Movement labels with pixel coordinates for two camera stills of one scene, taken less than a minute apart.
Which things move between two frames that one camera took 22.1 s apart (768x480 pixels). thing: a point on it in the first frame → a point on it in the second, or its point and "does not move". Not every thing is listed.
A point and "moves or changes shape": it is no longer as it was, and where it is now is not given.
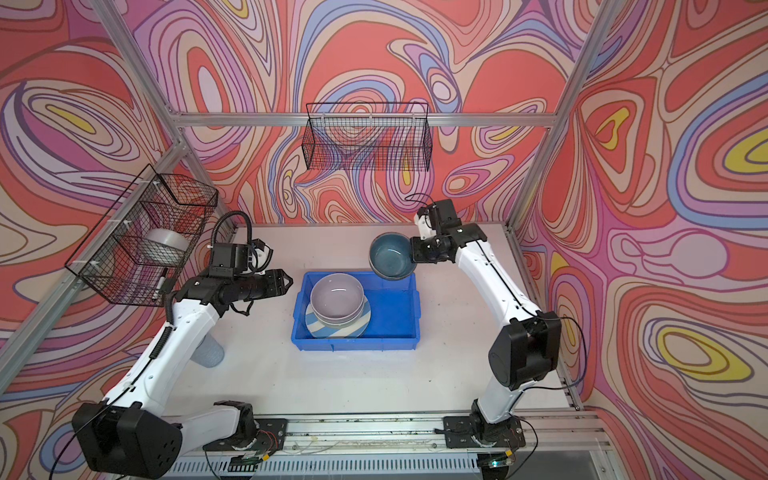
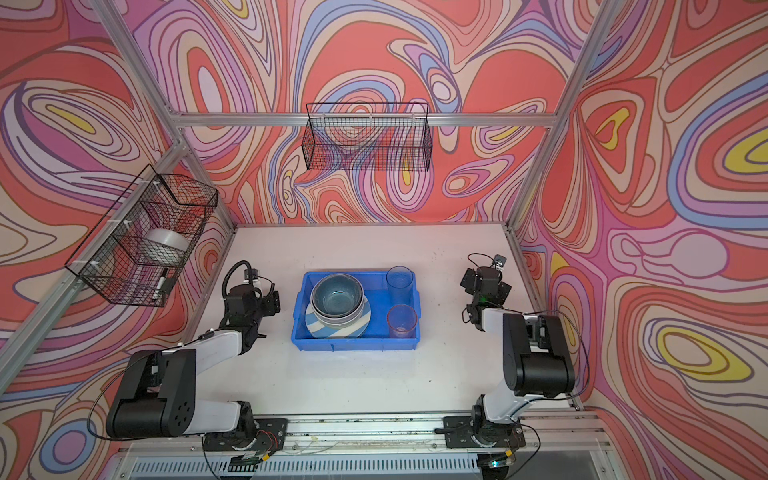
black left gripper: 274,280 → 270,303
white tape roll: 165,246 does not move
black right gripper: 416,256 → 469,281
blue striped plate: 328,331 does not move
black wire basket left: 135,252 does not move
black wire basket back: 367,136 does not move
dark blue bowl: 390,256 → 337,295
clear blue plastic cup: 209,352 moves or changes shape
